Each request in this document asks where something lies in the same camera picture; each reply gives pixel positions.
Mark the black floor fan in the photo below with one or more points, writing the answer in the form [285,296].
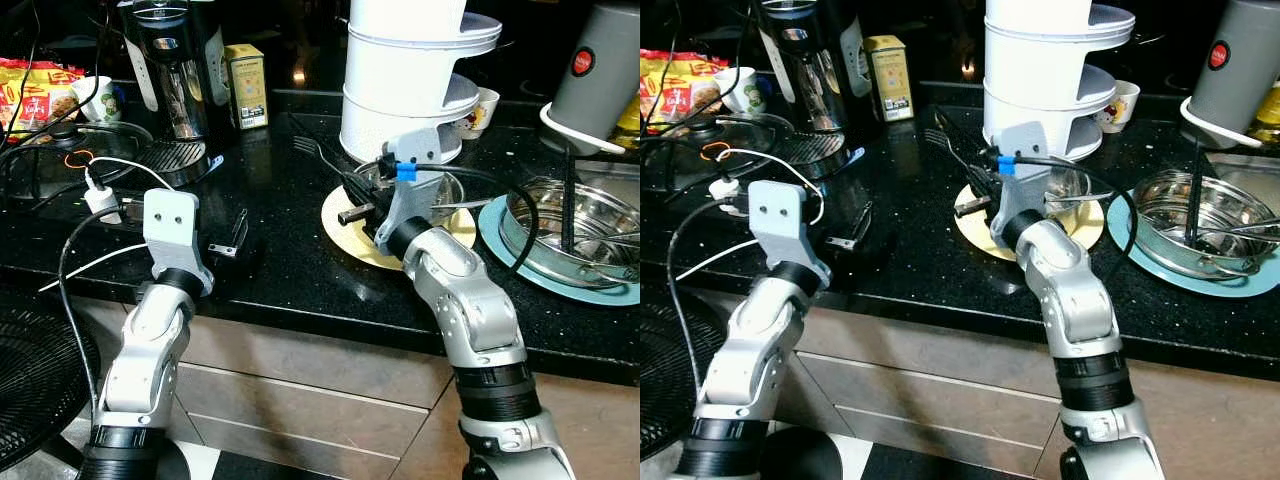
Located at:
[30,380]
[665,390]

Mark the white stacked steamer appliance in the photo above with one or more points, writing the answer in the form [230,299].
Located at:
[1040,80]
[400,90]

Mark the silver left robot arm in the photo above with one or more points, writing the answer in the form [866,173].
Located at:
[140,360]
[745,370]

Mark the steel spoon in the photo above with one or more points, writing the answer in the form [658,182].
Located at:
[1240,230]

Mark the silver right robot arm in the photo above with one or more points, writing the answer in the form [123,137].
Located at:
[470,310]
[1080,300]

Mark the black chopstick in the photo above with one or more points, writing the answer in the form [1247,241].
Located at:
[569,200]
[1195,195]

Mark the yellow round plate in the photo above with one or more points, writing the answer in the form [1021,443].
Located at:
[975,235]
[345,245]

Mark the teal round plate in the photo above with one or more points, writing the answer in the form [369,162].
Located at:
[1125,245]
[500,250]

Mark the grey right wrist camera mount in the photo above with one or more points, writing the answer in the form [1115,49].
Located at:
[410,205]
[1022,195]

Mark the red yellow snack bag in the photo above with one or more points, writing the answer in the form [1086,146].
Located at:
[35,95]
[675,90]

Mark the glass pot lid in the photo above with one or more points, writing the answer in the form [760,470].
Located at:
[720,130]
[40,135]

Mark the beige drawer cabinet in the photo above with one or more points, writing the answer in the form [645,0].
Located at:
[320,390]
[950,380]

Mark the white patterned cup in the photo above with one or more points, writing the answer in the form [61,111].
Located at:
[1120,100]
[482,108]

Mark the white mug green print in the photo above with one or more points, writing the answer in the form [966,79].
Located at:
[745,92]
[100,100]

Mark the steel fork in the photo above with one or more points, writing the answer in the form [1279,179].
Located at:
[945,145]
[318,155]

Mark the grey jug with red button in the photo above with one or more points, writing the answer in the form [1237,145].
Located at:
[600,70]
[1240,60]

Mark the yellow green tin box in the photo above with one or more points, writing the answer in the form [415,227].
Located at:
[247,90]
[888,80]

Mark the orange rubber band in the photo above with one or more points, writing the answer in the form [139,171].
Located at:
[703,152]
[65,158]

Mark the perforated steel steamer basket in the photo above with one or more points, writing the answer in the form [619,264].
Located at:
[1230,205]
[600,215]

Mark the white charger plug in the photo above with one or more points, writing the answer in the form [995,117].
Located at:
[725,192]
[103,200]

